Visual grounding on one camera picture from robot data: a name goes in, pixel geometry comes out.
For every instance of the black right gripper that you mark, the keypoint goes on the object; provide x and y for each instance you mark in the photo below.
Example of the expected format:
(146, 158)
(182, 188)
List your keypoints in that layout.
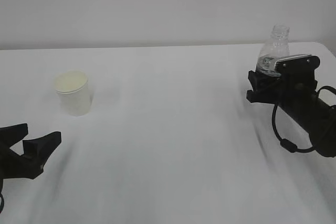
(295, 88)

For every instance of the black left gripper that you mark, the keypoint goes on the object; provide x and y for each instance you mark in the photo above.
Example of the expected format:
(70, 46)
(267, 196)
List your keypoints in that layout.
(36, 152)

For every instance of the clear green-label water bottle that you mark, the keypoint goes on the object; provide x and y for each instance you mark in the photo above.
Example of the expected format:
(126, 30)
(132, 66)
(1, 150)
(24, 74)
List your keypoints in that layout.
(275, 47)

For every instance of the white paper cup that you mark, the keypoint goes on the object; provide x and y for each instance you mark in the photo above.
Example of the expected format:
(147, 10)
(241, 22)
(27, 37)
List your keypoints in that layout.
(73, 91)

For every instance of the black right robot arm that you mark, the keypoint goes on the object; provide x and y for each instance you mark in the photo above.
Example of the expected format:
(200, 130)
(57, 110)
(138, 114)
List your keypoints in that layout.
(318, 121)

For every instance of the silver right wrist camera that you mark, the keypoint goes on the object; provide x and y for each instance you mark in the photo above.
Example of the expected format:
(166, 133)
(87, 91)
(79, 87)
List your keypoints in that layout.
(295, 64)

